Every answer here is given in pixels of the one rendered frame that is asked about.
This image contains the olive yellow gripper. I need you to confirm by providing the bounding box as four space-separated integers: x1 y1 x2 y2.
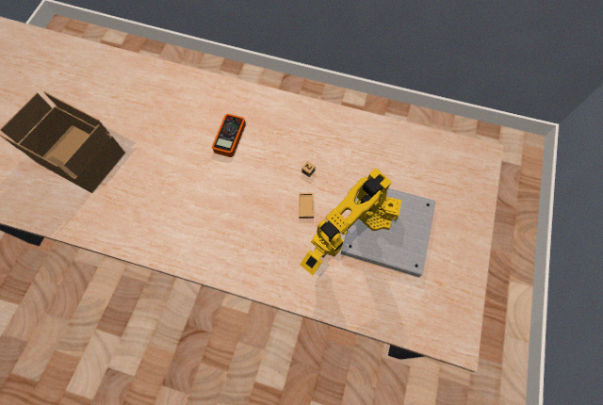
300 234 342 275

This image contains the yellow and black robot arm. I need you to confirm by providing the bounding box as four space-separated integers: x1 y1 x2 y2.
317 169 399 253

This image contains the orange digital multimeter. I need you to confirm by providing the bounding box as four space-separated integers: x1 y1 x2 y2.
212 114 246 157

